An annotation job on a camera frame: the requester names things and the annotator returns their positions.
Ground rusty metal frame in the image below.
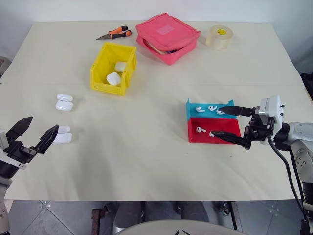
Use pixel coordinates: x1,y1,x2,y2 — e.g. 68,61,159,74
91,206,110,230

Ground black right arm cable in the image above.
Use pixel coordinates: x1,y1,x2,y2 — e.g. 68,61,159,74
267,133,309,221

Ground dark metal frame leg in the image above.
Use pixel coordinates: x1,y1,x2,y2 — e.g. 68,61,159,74
219,201,239,231

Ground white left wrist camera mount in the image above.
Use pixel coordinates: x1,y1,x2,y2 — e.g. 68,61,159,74
0,128,27,170

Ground light grey rounded robot torso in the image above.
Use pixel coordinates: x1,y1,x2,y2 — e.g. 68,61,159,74
123,218,243,235

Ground clear adhesive tape roll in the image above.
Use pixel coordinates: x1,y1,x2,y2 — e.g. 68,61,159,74
205,24,234,51

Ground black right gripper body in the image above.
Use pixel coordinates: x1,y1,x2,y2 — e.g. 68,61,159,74
244,106,275,143

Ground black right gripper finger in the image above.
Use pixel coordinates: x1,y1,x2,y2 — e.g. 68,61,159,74
218,105,255,117
211,131,252,150

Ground red plastic tray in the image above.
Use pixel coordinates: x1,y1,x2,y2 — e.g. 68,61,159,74
186,117,242,145

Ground orange black pliers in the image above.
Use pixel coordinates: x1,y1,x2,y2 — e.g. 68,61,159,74
95,25,133,41

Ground yellow plastic bin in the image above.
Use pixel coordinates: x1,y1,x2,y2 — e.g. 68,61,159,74
89,42,138,97

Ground pink fabric pouch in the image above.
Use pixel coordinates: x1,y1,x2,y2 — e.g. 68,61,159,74
135,12,202,66

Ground blue plastic tray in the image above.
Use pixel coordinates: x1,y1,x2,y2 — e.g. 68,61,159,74
185,98,239,121

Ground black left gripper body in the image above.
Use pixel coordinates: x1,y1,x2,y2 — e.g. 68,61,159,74
0,137,39,168

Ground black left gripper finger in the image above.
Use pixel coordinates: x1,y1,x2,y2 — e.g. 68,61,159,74
6,116,34,142
34,124,60,155

